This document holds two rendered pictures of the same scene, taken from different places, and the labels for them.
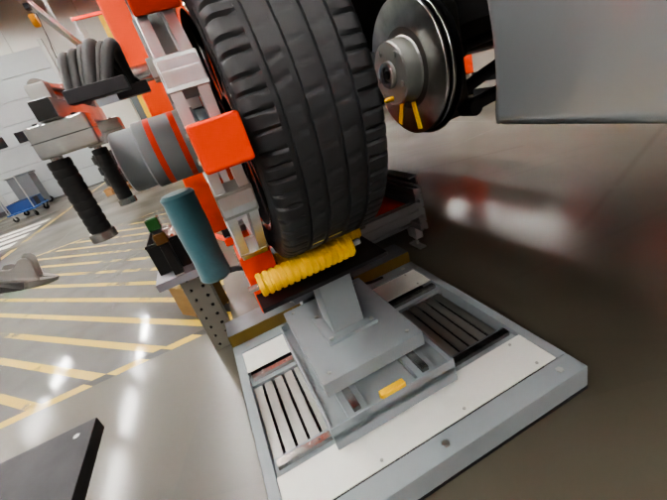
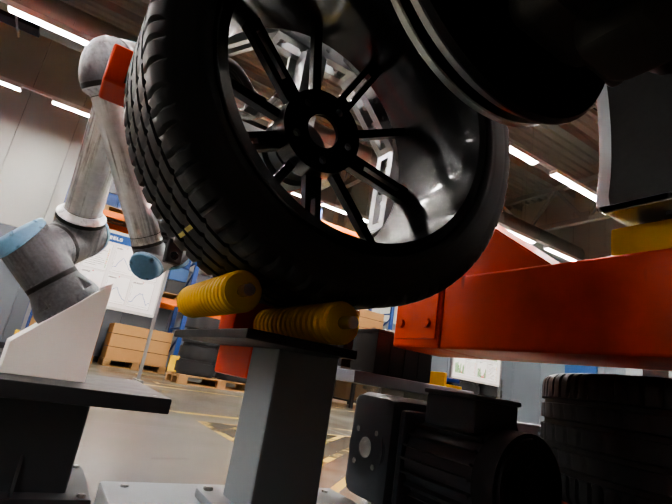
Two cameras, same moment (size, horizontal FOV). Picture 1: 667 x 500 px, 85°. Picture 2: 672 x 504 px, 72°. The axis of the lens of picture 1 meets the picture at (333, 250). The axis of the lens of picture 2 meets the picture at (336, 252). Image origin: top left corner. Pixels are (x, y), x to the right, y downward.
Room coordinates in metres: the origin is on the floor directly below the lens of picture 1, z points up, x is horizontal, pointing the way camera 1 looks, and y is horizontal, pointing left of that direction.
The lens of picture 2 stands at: (0.78, -0.66, 0.42)
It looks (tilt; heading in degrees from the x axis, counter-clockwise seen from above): 16 degrees up; 75
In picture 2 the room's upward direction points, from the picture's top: 9 degrees clockwise
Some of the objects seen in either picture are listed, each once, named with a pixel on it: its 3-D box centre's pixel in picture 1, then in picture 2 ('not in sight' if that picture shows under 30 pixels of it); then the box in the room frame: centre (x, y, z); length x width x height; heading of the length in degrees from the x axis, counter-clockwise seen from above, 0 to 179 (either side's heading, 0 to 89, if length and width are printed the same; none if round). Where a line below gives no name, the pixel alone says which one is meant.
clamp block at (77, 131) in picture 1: (66, 134); not in sight; (0.67, 0.35, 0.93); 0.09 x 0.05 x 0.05; 105
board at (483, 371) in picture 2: not in sight; (476, 376); (6.39, 7.73, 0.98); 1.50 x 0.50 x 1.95; 14
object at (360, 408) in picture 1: (355, 348); not in sight; (0.90, 0.03, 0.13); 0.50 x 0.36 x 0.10; 15
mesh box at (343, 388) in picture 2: not in sight; (353, 380); (3.98, 8.30, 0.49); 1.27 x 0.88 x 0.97; 104
